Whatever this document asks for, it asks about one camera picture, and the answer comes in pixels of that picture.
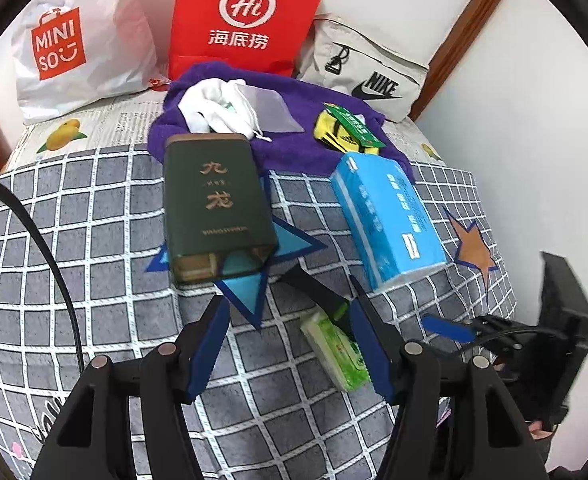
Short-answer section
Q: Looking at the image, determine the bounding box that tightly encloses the white plastic shopping bag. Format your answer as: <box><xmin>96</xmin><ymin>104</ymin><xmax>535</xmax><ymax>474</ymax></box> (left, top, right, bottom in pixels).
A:
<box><xmin>11</xmin><ymin>0</ymin><xmax>169</xmax><ymax>126</ymax></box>

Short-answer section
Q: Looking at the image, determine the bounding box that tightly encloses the newspaper print bedsheet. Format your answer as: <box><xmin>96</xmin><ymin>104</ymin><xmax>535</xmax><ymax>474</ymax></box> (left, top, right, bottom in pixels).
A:
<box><xmin>9</xmin><ymin>77</ymin><xmax>444</xmax><ymax>176</ymax></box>

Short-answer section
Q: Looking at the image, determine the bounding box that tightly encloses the blue tissue pack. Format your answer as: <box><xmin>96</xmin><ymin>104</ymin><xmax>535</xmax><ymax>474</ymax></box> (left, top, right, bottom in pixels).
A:
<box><xmin>330</xmin><ymin>152</ymin><xmax>448</xmax><ymax>293</ymax></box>

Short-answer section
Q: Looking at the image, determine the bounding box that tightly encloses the dark green tin box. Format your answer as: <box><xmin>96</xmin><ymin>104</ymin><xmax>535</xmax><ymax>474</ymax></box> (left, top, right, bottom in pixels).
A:
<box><xmin>163</xmin><ymin>134</ymin><xmax>279</xmax><ymax>288</ymax></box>

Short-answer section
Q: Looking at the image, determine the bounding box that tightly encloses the grey sling bag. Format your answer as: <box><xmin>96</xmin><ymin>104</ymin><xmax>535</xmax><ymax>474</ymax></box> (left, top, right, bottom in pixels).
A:
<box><xmin>296</xmin><ymin>14</ymin><xmax>432</xmax><ymax>123</ymax></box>

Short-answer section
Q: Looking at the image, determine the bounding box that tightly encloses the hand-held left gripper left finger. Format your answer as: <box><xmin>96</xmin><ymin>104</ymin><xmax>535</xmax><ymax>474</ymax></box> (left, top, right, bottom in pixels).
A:
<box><xmin>31</xmin><ymin>295</ymin><xmax>232</xmax><ymax>480</ymax></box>

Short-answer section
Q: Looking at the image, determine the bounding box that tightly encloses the red paper shopping bag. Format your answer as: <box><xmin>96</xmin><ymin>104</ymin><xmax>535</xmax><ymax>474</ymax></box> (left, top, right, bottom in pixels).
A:
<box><xmin>168</xmin><ymin>0</ymin><xmax>335</xmax><ymax>81</ymax></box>

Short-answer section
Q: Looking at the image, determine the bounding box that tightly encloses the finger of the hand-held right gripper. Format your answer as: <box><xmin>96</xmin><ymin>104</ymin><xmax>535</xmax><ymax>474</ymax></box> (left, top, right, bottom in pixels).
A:
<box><xmin>421</xmin><ymin>312</ymin><xmax>479</xmax><ymax>348</ymax></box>
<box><xmin>280</xmin><ymin>269</ymin><xmax>351</xmax><ymax>333</ymax></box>

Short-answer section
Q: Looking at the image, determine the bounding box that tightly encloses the dark green packet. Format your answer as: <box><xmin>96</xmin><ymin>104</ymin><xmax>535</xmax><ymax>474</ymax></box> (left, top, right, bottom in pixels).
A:
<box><xmin>322</xmin><ymin>102</ymin><xmax>385</xmax><ymax>150</ymax></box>

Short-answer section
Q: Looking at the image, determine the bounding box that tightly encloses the grey checked blanket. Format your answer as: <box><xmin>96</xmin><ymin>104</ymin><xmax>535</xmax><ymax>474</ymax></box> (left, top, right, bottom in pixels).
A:
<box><xmin>0</xmin><ymin>145</ymin><xmax>517</xmax><ymax>480</ymax></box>

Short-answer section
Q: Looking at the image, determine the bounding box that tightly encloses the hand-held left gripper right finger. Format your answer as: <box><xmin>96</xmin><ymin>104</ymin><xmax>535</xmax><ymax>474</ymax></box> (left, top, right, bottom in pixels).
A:
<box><xmin>349</xmin><ymin>275</ymin><xmax>549</xmax><ymax>480</ymax></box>

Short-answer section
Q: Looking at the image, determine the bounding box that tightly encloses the purple towel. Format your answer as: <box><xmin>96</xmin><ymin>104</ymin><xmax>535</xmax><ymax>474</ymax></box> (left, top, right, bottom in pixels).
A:
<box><xmin>147</xmin><ymin>61</ymin><xmax>415</xmax><ymax>183</ymax></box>

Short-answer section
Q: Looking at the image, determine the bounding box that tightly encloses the thick black cable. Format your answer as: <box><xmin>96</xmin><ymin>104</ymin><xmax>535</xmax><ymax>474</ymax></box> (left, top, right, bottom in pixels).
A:
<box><xmin>0</xmin><ymin>174</ymin><xmax>87</xmax><ymax>376</ymax></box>

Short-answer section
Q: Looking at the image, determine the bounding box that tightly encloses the white cloth drawstring pouch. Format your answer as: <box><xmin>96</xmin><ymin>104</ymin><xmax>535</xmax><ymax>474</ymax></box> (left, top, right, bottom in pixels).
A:
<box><xmin>179</xmin><ymin>77</ymin><xmax>275</xmax><ymax>143</ymax></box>

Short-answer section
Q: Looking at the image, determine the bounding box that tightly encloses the clear plastic pouch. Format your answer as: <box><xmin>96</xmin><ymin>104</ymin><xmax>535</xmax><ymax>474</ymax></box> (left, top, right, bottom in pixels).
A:
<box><xmin>241</xmin><ymin>85</ymin><xmax>305</xmax><ymax>134</ymax></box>

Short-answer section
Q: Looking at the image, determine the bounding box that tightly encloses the light green tissue packet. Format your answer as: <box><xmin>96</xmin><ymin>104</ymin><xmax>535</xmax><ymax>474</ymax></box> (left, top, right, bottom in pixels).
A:
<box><xmin>300</xmin><ymin>310</ymin><xmax>375</xmax><ymax>393</ymax></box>

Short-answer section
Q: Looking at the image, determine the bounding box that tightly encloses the brown wooden frame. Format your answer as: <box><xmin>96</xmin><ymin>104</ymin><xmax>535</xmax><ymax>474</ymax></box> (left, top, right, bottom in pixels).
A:
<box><xmin>406</xmin><ymin>0</ymin><xmax>519</xmax><ymax>123</ymax></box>

